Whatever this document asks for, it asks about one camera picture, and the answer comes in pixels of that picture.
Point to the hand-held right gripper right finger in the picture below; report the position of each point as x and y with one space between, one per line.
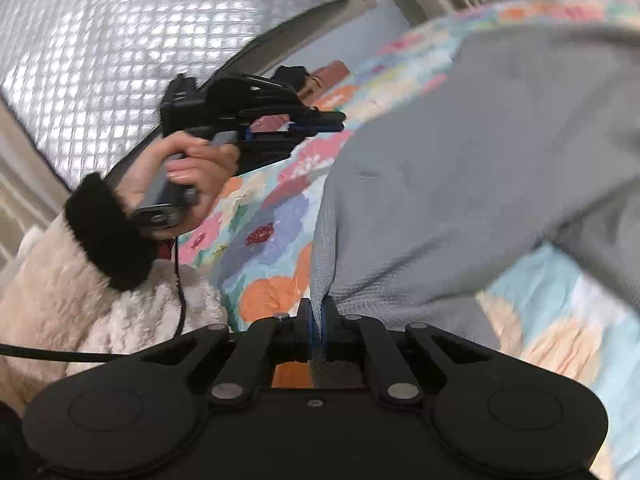
332 335

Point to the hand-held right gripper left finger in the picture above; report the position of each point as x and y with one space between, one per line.
306 332

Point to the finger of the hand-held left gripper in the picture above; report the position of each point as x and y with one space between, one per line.
325 117

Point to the grey shirt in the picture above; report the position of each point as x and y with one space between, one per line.
450 185

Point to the black folded clothes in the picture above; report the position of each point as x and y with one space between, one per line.
292 76

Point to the person's left hand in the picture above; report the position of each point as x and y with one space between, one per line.
200 170

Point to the pink suitcase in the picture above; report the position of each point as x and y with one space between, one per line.
332 72

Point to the floral quilt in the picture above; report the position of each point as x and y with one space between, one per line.
270 240

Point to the silver quilted window cover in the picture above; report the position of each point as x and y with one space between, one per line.
125 35

